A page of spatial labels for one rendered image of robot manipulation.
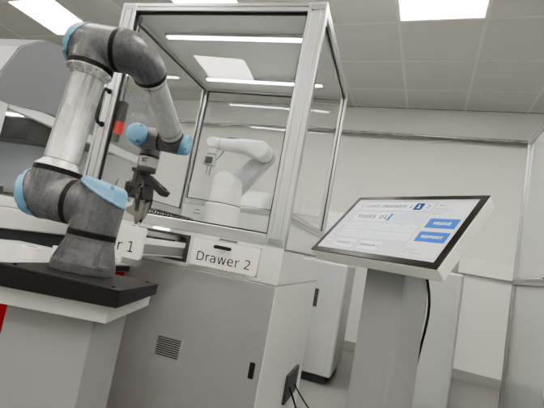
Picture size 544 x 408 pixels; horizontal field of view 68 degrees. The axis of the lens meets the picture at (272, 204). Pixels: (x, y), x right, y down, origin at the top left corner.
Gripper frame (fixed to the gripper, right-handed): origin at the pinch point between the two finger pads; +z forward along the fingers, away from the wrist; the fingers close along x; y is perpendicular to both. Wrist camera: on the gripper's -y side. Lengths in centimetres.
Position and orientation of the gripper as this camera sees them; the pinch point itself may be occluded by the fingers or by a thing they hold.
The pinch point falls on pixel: (139, 221)
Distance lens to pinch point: 157.9
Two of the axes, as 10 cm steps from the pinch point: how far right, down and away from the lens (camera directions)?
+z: -1.8, 9.8, -1.1
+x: -2.7, -1.6, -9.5
